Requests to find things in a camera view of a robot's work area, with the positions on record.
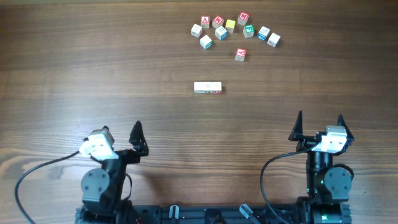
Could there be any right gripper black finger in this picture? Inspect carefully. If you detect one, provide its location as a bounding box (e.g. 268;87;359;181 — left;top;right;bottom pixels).
337;114;354;146
288;111;303;141

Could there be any plain engraved wooden block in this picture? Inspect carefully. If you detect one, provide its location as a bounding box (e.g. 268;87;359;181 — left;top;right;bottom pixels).
194;82;204;94

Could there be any green J wooden block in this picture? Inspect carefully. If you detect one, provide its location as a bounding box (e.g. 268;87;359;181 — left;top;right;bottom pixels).
203;82;213;94

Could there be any red A wooden block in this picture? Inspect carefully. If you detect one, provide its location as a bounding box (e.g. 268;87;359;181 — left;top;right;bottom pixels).
235;48;247;62

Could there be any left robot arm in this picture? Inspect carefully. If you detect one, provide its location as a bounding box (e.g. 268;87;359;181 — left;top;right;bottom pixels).
75;121;149;223

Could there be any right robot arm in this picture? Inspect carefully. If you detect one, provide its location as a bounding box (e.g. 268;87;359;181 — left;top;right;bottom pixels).
289;111;354;224

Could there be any plain wooden block green side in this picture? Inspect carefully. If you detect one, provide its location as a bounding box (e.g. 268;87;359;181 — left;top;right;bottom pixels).
212;82;222;95

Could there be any blue L wooden block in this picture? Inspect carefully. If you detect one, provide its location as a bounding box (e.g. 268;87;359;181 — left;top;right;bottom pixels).
267;33;280;47

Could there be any blue P wooden block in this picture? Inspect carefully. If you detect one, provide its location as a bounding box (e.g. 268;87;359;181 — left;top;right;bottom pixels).
257;26;270;41

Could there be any green top wooden block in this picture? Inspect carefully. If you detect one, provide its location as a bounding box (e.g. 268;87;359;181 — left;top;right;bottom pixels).
243;24;255;38

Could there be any plain wooden block red side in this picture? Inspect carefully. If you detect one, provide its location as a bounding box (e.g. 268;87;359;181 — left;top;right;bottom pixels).
191;24;203;38

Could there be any blue H wooden block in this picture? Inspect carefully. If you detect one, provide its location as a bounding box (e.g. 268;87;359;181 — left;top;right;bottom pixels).
215;26;228;40

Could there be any red M wooden block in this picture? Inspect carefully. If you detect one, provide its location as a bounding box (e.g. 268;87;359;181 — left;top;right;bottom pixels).
238;11;249;26

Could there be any yellow wooden block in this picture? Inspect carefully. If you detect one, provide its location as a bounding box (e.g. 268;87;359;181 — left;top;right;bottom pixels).
225;19;236;34

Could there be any red A block far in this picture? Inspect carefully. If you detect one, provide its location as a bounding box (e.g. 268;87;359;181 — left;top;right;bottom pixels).
200;16;210;29

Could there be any red W wooden block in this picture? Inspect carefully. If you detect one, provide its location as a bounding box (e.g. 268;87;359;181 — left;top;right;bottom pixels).
212;16;224;29

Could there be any right camera cable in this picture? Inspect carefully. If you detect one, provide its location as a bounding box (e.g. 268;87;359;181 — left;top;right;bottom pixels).
259;142;321;224

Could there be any camera cable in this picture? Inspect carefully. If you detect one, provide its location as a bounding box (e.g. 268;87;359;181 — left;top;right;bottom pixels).
14;150;82;224
259;142;321;224

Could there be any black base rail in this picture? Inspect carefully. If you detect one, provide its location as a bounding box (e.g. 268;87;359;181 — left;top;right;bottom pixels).
74;203;352;224

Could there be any left camera cable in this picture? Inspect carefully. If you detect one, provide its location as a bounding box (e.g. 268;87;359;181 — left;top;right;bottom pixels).
14;150;82;224

